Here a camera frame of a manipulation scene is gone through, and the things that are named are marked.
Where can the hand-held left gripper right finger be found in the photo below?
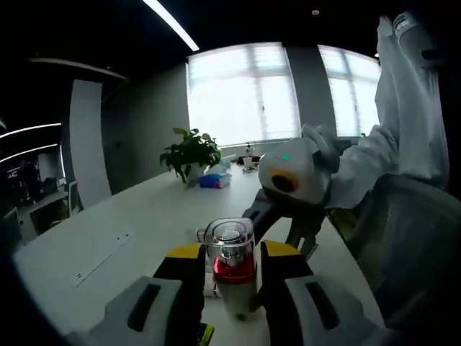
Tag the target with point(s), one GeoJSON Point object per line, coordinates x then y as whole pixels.
{"type": "Point", "coordinates": [306, 313]}

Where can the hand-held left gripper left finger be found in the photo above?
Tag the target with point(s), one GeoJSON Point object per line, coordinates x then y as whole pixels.
{"type": "Point", "coordinates": [158, 310]}

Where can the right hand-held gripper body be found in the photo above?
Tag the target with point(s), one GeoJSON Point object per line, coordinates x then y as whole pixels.
{"type": "Point", "coordinates": [299, 173]}

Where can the red collar skincare bottle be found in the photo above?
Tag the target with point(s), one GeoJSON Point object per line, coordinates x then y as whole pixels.
{"type": "Point", "coordinates": [234, 268]}

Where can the small tabletop clutter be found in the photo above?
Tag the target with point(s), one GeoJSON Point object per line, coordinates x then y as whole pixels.
{"type": "Point", "coordinates": [248, 158]}

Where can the blue tissue pack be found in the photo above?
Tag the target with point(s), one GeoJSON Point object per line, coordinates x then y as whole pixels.
{"type": "Point", "coordinates": [216, 180]}

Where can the window with blinds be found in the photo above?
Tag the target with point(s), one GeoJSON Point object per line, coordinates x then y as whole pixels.
{"type": "Point", "coordinates": [349, 93]}
{"type": "Point", "coordinates": [245, 93]}

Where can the potted green plant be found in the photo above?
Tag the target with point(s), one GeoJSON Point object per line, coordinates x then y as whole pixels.
{"type": "Point", "coordinates": [191, 147]}

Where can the white mesh office chair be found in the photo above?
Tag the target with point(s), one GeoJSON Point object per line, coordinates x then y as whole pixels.
{"type": "Point", "coordinates": [414, 234]}

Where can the person's white jacket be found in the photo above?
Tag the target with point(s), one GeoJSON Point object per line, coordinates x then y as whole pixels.
{"type": "Point", "coordinates": [414, 108]}

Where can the ceiling light strip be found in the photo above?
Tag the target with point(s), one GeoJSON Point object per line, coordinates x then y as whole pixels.
{"type": "Point", "coordinates": [36, 127]}
{"type": "Point", "coordinates": [173, 25]}
{"type": "Point", "coordinates": [36, 148]}

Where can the white ceiling rail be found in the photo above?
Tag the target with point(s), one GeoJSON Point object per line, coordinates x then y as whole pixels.
{"type": "Point", "coordinates": [72, 64]}

